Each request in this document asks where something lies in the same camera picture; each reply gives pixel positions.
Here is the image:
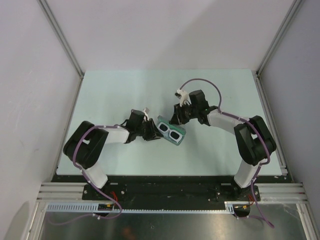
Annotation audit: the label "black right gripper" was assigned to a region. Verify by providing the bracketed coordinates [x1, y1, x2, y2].
[169, 102, 198, 126]

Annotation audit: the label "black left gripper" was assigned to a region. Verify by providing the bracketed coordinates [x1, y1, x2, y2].
[135, 118, 164, 142]

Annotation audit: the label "dark green glasses case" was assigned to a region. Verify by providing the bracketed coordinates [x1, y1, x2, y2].
[156, 115, 186, 146]

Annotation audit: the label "white sunglasses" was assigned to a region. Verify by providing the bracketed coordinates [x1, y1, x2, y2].
[157, 122, 183, 143]

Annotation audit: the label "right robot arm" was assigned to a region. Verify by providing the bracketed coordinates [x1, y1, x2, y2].
[169, 89, 277, 201]

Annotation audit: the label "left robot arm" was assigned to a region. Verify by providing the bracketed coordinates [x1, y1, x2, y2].
[63, 109, 163, 200]

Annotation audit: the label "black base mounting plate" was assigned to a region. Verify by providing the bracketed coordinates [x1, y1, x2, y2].
[52, 174, 293, 202]

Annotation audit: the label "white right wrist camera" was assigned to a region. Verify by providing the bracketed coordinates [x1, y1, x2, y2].
[174, 88, 190, 107]

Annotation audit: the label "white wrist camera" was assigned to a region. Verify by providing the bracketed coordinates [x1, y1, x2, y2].
[174, 88, 190, 107]
[142, 107, 150, 121]

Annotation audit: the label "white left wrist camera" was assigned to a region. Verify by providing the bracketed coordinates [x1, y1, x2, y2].
[142, 107, 150, 121]

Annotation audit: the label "white slotted cable duct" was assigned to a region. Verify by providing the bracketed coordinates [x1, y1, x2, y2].
[46, 202, 242, 214]

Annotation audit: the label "right side aluminium rail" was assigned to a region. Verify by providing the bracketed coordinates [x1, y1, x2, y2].
[252, 71, 289, 176]

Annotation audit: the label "aluminium rail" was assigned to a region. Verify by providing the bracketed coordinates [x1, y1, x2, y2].
[36, 182, 308, 204]
[252, 71, 289, 176]

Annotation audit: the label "aluminium front rail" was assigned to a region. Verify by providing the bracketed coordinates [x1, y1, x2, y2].
[36, 182, 308, 204]

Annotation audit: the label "right aluminium corner post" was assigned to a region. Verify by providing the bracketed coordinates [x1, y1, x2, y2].
[255, 0, 305, 77]

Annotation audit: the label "aluminium corner post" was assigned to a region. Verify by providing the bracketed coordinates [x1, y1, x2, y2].
[37, 0, 85, 79]
[255, 0, 305, 77]

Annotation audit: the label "left aluminium corner post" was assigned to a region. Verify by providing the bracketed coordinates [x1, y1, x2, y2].
[37, 0, 85, 79]

